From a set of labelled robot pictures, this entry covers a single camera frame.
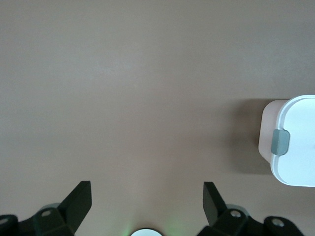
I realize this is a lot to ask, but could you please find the grey lid latch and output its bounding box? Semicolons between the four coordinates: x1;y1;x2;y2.
270;129;290;155

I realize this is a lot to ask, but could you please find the white plastic box lid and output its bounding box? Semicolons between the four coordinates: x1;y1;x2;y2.
270;94;315;188

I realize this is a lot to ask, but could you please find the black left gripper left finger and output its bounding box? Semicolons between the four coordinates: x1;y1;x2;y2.
0;181;92;236

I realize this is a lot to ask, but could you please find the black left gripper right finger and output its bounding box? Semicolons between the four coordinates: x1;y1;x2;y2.
196;181;303;236

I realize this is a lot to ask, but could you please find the brown table mat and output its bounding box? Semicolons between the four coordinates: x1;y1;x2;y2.
0;0;315;236

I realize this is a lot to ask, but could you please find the pink plastic storage box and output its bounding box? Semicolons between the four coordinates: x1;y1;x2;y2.
257;99;290;163

